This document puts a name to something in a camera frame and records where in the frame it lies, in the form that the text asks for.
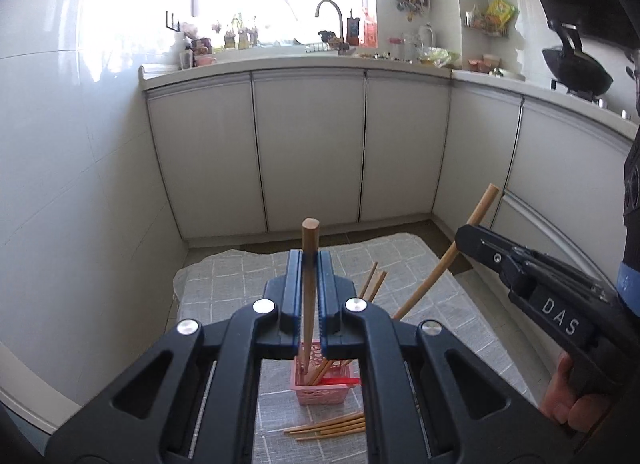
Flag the green leafy vegetables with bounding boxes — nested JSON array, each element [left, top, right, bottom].
[[419, 46, 461, 68]]

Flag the white kitchen base cabinets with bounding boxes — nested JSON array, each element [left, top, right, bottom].
[[142, 67, 640, 290]]

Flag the gas stove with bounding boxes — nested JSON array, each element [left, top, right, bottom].
[[549, 78, 632, 121]]

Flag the pink perforated utensil holder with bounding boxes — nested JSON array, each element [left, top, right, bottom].
[[291, 340, 362, 406]]

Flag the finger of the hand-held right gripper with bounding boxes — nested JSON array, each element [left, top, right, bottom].
[[455, 223, 609, 303]]

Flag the black wok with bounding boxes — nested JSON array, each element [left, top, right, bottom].
[[541, 19, 614, 96]]

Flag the person's right hand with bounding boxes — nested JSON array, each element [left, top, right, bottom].
[[539, 351, 615, 438]]

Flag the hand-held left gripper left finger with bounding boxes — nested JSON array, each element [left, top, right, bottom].
[[45, 249, 303, 464]]

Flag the curved metal faucet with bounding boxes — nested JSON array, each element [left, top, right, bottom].
[[314, 0, 346, 46]]

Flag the yellow green snack packet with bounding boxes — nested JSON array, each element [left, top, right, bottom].
[[485, 0, 519, 26]]

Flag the grey checked tablecloth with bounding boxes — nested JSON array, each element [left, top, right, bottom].
[[172, 233, 544, 464]]

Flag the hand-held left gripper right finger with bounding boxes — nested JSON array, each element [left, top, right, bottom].
[[318, 250, 582, 464]]

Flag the red bottle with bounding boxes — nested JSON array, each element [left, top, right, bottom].
[[364, 8, 380, 48]]

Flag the wall spice rack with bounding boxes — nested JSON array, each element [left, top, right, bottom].
[[462, 7, 511, 38]]

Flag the pile of wooden chopsticks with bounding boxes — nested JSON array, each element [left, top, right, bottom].
[[282, 410, 367, 441]]

